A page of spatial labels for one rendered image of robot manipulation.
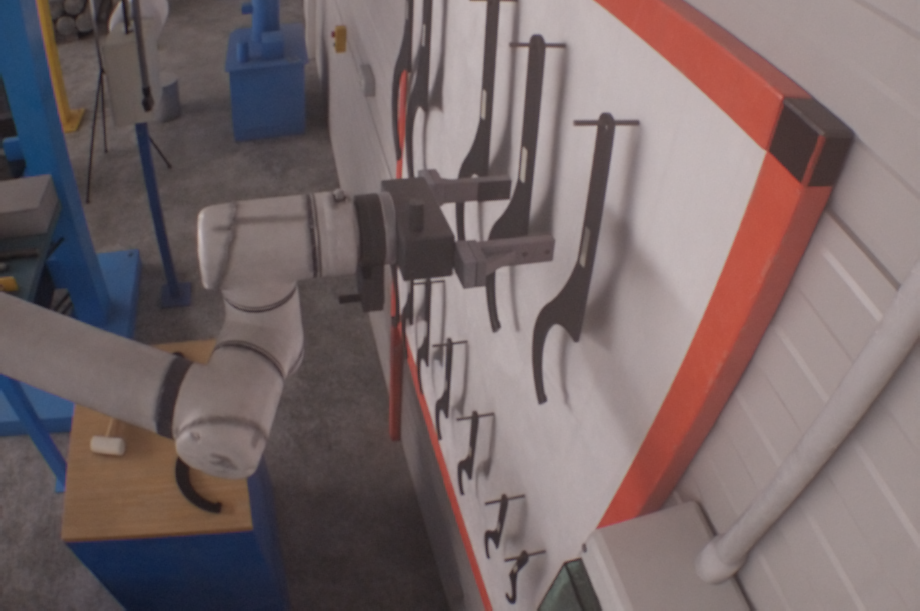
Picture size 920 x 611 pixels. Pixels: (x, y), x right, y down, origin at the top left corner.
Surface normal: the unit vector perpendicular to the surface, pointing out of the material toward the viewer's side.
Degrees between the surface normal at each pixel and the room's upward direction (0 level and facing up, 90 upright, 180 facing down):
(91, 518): 0
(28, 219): 90
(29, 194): 0
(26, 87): 90
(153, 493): 0
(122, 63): 90
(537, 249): 83
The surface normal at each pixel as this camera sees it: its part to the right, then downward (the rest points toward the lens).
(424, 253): 0.26, 0.55
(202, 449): 0.00, 0.55
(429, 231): 0.05, -0.83
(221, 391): 0.27, -0.72
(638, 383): -0.96, 0.11
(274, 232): 0.24, -0.13
